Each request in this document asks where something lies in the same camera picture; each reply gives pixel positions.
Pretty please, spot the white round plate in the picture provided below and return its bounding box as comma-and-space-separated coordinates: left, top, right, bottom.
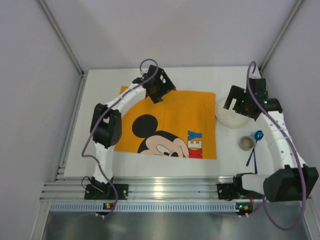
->
215, 96, 250, 129

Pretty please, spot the orange Mickey placemat cloth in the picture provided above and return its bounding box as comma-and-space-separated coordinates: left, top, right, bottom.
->
115, 90, 217, 160

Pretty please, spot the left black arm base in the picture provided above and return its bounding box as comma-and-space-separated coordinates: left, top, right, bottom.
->
84, 184, 129, 200

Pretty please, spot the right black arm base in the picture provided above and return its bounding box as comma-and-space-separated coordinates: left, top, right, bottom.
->
216, 183, 250, 201

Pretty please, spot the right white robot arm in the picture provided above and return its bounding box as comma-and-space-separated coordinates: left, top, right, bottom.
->
223, 78, 319, 203

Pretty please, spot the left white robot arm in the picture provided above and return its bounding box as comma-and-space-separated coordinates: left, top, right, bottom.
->
90, 65, 176, 184

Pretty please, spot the blue fork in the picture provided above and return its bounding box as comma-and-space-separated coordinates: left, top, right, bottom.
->
252, 131, 258, 174

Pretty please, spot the blue spoon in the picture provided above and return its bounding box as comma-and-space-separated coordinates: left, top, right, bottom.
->
246, 130, 264, 167

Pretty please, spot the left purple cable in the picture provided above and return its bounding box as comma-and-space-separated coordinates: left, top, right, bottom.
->
81, 58, 161, 216

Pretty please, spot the purple cable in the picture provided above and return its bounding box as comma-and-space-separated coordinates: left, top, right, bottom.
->
246, 60, 307, 231
81, 58, 161, 216

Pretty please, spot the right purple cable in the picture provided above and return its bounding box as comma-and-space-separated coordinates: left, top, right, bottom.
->
246, 60, 307, 231

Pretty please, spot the slotted grey cable duct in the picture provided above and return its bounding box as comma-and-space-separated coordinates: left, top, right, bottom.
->
50, 201, 253, 215

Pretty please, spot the aluminium mounting rail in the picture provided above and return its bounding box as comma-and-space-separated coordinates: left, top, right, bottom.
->
40, 176, 233, 201

